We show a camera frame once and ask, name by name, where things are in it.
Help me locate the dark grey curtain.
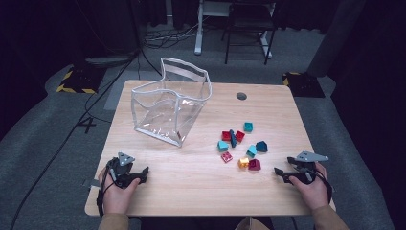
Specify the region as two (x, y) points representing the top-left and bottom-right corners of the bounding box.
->
(305, 0), (368, 78)

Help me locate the long black floor cable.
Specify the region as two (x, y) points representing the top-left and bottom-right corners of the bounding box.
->
(9, 47), (143, 230)

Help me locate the person's left hand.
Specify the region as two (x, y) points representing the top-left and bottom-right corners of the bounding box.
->
(99, 172), (142, 215)

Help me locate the black chair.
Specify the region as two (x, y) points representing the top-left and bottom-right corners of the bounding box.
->
(220, 0), (278, 66)

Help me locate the clear plastic zipper bag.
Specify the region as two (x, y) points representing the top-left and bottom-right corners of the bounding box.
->
(130, 57), (214, 149)

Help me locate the black yellow striped base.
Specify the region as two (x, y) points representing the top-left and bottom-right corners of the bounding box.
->
(282, 71), (326, 99)
(56, 63), (106, 95)

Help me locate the right hand-held gripper cable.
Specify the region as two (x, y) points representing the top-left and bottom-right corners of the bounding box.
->
(314, 169), (333, 205)

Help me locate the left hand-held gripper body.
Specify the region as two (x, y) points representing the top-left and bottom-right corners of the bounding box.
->
(106, 151), (142, 190)

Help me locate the person's right hand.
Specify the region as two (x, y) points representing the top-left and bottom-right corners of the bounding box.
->
(288, 162), (329, 211)

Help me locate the hand-held gripper cable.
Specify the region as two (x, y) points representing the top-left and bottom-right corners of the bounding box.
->
(95, 159), (117, 219)
(314, 169), (333, 205)

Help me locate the tan cloth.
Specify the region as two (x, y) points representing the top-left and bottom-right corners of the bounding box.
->
(235, 217), (270, 230)

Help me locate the white desk frame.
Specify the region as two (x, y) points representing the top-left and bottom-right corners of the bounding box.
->
(193, 0), (274, 59)

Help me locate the left hand-held gripper cable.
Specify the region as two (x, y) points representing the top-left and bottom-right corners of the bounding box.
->
(95, 159), (117, 219)

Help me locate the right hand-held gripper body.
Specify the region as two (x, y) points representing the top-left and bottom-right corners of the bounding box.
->
(293, 150), (329, 186)

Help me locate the red studded toy block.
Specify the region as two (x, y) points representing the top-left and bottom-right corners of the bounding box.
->
(220, 150), (234, 164)

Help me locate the grey tape strip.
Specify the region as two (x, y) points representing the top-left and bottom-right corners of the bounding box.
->
(83, 179), (102, 189)

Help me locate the bundle of floor cables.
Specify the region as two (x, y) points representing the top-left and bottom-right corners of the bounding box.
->
(142, 15), (205, 51)

